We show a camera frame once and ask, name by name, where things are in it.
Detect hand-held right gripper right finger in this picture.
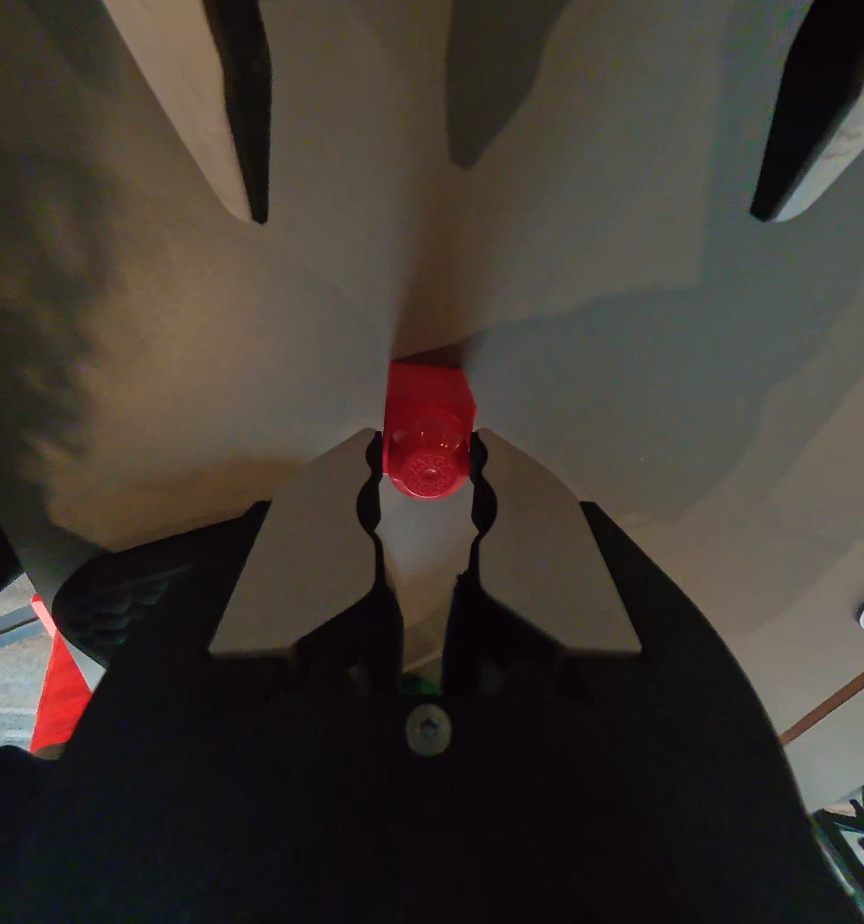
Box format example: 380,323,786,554
461,428,642,658

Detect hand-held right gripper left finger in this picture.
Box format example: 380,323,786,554
208,428,387,658

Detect red building block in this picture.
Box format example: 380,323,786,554
381,361,480,501

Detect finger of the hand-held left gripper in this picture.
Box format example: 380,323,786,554
750,0,864,223
103,0,271,225

